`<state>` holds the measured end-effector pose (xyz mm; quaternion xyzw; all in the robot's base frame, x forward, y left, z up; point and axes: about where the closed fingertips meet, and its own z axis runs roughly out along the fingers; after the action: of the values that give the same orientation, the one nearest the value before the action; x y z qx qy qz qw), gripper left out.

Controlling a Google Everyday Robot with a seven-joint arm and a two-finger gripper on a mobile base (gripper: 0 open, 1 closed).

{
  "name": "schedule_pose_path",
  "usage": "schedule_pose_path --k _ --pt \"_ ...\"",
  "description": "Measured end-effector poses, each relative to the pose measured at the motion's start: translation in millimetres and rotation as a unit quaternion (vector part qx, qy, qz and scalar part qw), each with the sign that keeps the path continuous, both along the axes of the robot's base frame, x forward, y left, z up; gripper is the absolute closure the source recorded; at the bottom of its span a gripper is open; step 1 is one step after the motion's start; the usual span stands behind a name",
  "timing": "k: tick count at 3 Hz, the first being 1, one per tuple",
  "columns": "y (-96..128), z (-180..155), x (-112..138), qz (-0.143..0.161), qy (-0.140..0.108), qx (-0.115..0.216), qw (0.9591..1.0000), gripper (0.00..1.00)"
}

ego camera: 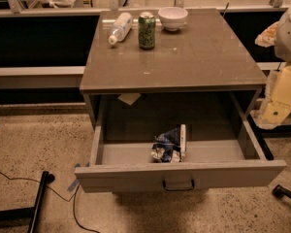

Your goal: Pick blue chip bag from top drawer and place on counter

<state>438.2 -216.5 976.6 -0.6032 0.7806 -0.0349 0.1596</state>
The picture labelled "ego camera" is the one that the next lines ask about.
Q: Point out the blue tape strip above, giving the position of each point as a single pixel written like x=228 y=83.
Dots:
x=75 y=182

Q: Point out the blue chip bag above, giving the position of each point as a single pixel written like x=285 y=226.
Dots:
x=170 y=147

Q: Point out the clear plastic water bottle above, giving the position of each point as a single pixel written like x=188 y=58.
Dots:
x=120 y=28

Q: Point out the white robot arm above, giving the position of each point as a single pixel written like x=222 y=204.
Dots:
x=282 y=51

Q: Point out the white paper label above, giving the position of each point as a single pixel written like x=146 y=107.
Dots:
x=129 y=98

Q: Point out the black caster leg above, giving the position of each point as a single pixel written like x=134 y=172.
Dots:
x=279 y=191

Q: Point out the black metal stand leg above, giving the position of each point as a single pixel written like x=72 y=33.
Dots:
x=28 y=216

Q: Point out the black drawer handle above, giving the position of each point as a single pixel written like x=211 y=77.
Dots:
x=182 y=186

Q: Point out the open grey top drawer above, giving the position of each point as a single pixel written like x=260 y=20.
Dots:
x=221 y=147

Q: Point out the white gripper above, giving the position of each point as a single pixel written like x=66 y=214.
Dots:
x=289 y=38

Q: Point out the grey cabinet with counter top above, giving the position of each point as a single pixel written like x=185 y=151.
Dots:
x=205 y=55

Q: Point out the green soda can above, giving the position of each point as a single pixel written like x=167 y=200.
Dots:
x=146 y=30

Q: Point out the white ceramic bowl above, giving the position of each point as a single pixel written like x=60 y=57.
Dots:
x=172 y=18

